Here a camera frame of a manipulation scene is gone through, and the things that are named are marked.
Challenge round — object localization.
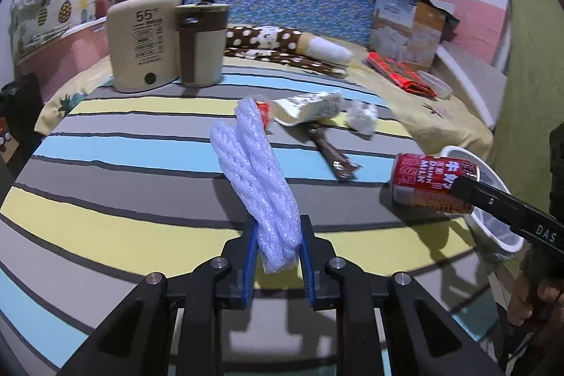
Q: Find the brown snack wrapper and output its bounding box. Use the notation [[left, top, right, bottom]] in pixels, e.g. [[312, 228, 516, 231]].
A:
[[306, 123, 361, 181]]

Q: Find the white tissue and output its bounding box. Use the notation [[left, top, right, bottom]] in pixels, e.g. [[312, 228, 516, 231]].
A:
[[346, 100, 379, 137]]

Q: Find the white foam net sleeve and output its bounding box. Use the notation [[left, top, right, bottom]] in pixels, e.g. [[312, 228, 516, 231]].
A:
[[210, 97, 302, 274]]

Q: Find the cream paper bag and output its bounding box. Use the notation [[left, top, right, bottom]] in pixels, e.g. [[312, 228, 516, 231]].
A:
[[270, 92, 343, 127]]

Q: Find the clear cup red wrapper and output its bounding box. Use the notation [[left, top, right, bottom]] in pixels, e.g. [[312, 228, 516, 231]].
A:
[[255, 100, 272, 130]]

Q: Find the white round trash bin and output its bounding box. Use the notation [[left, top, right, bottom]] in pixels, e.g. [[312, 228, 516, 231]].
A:
[[440, 145, 525, 263]]

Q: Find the person's right hand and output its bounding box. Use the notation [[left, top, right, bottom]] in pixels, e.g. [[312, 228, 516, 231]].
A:
[[507, 251, 563, 337]]

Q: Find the green curtain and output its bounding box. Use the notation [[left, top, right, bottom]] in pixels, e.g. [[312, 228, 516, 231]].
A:
[[489, 0, 563, 210]]

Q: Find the yellow bed sheet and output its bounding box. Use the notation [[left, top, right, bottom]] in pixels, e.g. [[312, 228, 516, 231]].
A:
[[35, 57, 493, 159]]

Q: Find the striped table cloth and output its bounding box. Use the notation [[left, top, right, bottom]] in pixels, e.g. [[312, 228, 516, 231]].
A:
[[1, 59, 497, 375]]

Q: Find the clear plastic bowl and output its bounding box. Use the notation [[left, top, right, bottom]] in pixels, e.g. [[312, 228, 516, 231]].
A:
[[418, 70, 453, 99]]

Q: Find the red plaid folded cloth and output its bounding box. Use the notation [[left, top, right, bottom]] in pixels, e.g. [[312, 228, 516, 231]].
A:
[[366, 51, 437, 99]]

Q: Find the bedding package box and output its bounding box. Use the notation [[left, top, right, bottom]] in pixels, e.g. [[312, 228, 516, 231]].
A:
[[368, 0, 460, 70]]

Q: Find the black box at left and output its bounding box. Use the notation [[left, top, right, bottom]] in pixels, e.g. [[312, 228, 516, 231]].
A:
[[1, 73, 44, 178]]

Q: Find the pink storage box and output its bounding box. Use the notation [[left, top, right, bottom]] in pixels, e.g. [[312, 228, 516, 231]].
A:
[[16, 17, 109, 101]]

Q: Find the brown polka dot pillow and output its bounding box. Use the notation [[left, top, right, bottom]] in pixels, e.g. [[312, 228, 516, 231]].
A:
[[224, 25, 353, 78]]

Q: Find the cream brown lidded mug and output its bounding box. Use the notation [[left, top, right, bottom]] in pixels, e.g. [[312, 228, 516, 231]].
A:
[[174, 2, 231, 88]]

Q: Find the cream electric kettle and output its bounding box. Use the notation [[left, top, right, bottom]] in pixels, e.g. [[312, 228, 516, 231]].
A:
[[105, 0, 214, 93]]

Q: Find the pineapple print pillow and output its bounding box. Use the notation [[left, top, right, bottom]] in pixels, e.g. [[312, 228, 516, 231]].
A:
[[8, 0, 97, 62]]

